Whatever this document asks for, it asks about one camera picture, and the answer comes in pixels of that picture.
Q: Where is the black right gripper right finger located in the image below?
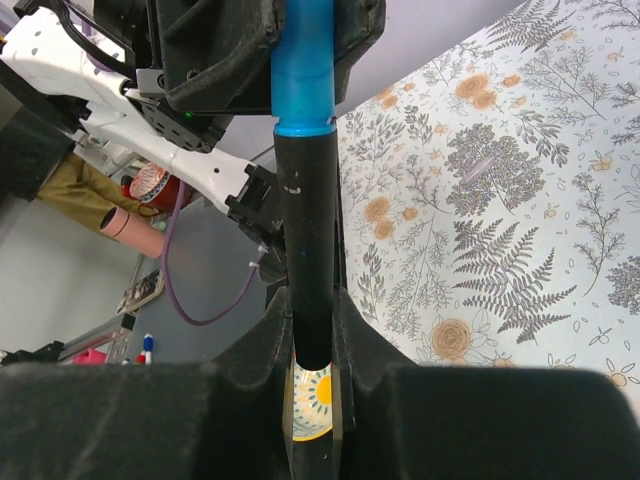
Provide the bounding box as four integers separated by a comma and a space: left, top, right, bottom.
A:
333, 289, 639, 479

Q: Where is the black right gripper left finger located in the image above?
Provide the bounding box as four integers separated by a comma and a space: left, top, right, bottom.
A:
1, 288, 292, 479

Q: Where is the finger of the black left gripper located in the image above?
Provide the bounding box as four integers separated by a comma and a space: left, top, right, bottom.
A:
155, 0, 284, 113
334, 0, 386, 100

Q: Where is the black blue highlighter pen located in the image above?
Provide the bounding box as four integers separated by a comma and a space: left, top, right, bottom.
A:
271, 1, 337, 371

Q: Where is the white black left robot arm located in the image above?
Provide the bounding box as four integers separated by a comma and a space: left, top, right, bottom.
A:
1, 1, 386, 259

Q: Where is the yellow centre patterned bowl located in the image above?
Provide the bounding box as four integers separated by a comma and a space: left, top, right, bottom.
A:
293, 362, 333, 442

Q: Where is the floral patterned tablecloth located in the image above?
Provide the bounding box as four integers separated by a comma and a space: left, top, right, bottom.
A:
339, 1, 639, 397

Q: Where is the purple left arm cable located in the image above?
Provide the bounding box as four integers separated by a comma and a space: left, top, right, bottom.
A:
162, 179, 269, 329

